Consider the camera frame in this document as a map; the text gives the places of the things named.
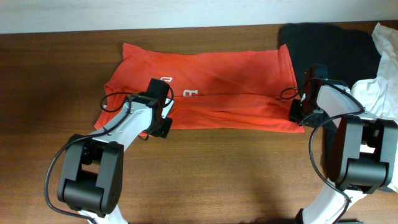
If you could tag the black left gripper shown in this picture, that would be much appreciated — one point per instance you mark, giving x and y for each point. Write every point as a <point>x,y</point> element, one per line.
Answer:
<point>162,130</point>

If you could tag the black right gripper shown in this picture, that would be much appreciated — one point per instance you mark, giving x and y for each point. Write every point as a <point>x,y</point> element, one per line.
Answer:
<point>293,116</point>

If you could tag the red t-shirt white print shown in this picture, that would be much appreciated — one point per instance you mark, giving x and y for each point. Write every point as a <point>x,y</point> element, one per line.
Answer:
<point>234,90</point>

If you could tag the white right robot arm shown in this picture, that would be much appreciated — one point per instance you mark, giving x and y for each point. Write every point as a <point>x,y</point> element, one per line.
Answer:
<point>342,110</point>

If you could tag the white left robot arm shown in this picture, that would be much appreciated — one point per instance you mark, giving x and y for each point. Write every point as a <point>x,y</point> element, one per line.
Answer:
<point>91,179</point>

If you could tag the black garment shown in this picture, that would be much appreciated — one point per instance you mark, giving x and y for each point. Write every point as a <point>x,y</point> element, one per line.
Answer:
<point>349,55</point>

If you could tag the white garment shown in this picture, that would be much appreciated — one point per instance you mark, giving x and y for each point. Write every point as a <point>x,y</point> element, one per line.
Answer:
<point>382,81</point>

